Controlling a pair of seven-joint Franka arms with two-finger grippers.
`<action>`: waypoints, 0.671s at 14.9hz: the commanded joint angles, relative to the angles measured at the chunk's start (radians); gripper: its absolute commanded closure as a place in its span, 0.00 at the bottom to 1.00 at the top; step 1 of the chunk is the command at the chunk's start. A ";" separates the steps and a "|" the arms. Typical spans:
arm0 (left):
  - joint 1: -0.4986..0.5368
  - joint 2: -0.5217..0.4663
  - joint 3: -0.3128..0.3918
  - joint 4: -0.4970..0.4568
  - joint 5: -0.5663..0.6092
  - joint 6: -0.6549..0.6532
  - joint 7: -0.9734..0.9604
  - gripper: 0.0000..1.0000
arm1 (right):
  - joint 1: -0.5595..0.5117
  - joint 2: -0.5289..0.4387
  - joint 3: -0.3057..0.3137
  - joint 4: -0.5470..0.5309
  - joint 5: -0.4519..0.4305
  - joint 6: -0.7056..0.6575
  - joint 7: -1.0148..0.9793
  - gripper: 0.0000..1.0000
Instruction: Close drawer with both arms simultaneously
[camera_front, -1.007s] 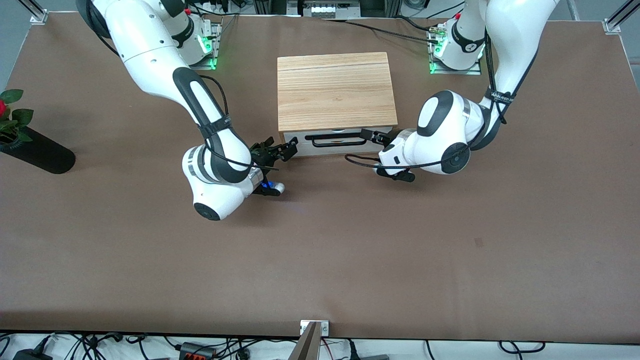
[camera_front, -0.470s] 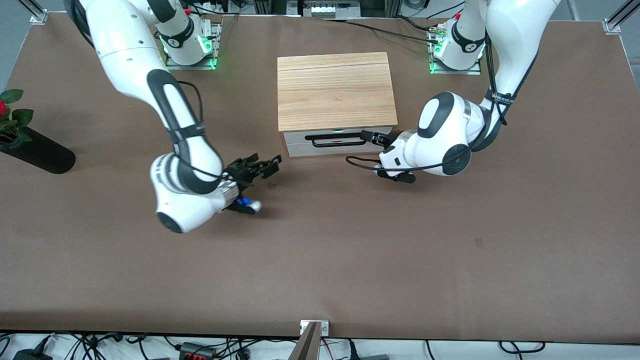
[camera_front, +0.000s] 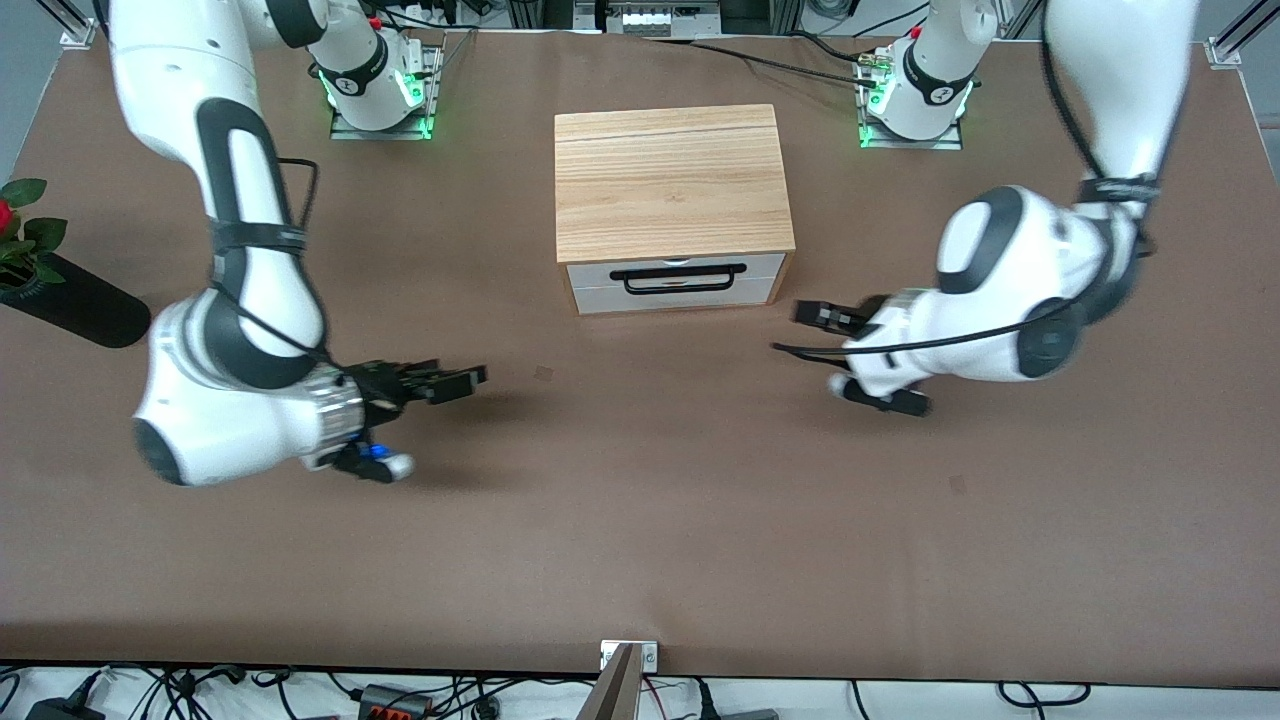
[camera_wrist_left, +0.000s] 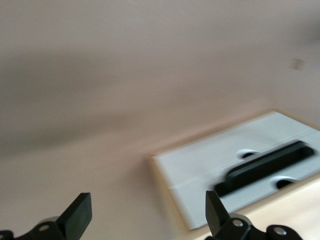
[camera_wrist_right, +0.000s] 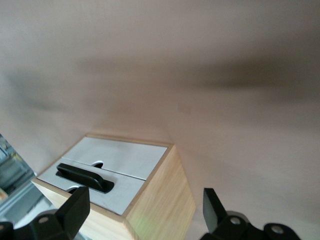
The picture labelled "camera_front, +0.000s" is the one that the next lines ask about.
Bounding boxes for light wooden drawer cabinet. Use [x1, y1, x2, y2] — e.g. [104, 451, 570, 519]
[554, 104, 798, 317]

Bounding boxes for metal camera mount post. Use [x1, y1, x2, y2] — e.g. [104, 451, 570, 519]
[578, 640, 660, 720]

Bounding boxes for black looped floor cable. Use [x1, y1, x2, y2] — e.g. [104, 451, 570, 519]
[996, 681, 1093, 710]

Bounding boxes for black orange connector block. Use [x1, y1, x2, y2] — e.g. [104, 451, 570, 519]
[356, 684, 434, 720]

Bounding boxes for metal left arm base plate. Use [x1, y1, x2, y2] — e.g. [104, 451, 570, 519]
[857, 48, 964, 152]

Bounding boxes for black vase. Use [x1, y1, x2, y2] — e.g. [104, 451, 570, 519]
[0, 252, 153, 350]

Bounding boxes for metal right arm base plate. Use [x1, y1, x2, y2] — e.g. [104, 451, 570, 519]
[329, 44, 444, 142]

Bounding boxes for white drawer with black handle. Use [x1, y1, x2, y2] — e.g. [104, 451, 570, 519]
[566, 252, 788, 316]

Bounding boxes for white power strip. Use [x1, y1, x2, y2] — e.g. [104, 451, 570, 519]
[597, 0, 694, 40]

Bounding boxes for black cable across table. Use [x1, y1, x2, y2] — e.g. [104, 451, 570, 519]
[643, 35, 883, 89]

